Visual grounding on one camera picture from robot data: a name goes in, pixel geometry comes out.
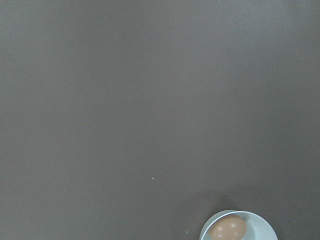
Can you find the brown egg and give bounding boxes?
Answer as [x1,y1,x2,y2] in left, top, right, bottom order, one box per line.
[208,214,247,240]

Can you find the white round bowl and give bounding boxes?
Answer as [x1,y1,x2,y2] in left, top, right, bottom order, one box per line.
[199,210,278,240]

